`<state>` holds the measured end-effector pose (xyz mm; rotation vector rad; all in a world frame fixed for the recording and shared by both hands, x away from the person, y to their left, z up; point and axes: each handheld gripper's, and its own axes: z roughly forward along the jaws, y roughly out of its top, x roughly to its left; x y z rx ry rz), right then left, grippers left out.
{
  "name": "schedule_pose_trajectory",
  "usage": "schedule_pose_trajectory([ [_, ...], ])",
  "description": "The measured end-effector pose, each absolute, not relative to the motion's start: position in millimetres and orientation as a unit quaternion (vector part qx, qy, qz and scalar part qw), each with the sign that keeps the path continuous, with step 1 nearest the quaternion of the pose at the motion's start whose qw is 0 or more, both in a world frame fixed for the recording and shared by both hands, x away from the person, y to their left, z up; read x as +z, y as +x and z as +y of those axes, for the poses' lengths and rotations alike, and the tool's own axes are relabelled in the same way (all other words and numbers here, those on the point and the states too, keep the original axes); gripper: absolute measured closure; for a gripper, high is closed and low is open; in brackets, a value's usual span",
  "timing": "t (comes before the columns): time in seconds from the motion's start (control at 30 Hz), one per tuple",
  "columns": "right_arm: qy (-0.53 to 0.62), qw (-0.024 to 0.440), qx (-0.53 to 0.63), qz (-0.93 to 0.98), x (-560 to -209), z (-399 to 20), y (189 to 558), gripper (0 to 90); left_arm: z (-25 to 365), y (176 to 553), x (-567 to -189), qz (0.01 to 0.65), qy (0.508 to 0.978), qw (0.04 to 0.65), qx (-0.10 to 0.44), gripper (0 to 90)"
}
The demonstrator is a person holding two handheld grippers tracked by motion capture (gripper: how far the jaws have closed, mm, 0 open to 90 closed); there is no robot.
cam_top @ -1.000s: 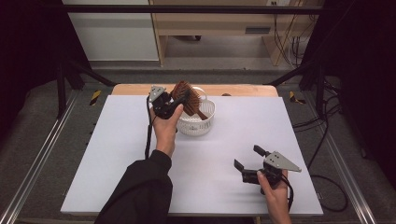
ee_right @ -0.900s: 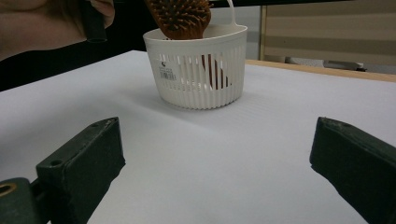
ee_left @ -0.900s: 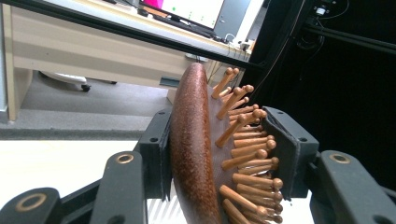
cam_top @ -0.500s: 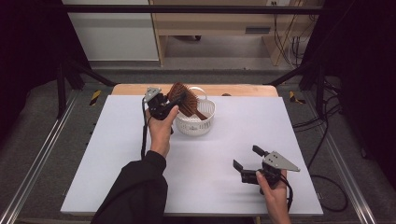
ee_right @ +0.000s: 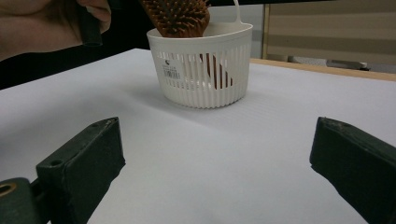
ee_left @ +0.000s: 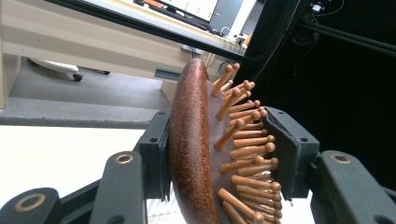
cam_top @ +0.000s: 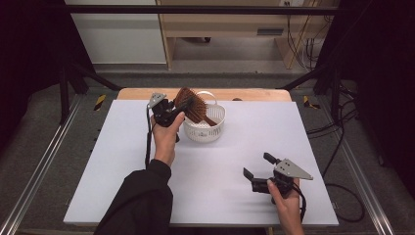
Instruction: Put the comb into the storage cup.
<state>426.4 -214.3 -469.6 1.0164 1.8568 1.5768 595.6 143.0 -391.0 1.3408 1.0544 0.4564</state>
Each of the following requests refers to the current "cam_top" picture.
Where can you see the black horizontal frame bar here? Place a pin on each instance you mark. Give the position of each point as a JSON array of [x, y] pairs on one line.
[[195, 9]]

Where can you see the light wooden desk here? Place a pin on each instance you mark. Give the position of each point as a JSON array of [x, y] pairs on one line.
[[225, 24]]

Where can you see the aluminium floor rail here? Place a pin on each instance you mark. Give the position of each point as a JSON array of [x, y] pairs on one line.
[[39, 163], [362, 176]]

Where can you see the white table mat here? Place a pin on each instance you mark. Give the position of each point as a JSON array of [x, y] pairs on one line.
[[228, 156]]

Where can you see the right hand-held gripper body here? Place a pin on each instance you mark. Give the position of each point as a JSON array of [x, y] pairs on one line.
[[287, 171]]

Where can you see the black curtain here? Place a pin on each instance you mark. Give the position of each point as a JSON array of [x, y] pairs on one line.
[[29, 49], [381, 65]]

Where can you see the yellow black floor tape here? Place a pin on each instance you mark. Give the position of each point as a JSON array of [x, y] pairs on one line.
[[100, 102], [309, 103]]

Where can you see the person's left hand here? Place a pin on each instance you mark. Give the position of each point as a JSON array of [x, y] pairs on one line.
[[166, 137]]

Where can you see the white cabinet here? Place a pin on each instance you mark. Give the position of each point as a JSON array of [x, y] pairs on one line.
[[120, 36]]

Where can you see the white plastic basket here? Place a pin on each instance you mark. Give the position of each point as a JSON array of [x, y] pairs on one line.
[[205, 130]]

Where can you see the person's right hand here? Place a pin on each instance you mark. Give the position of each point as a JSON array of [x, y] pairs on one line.
[[287, 209]]

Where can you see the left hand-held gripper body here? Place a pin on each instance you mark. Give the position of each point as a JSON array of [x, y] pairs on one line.
[[163, 112]]

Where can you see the black metal stand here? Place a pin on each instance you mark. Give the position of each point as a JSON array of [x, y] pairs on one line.
[[334, 94], [65, 94]]

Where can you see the brown wooden hairbrush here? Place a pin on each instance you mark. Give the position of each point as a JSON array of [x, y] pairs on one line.
[[194, 106]]

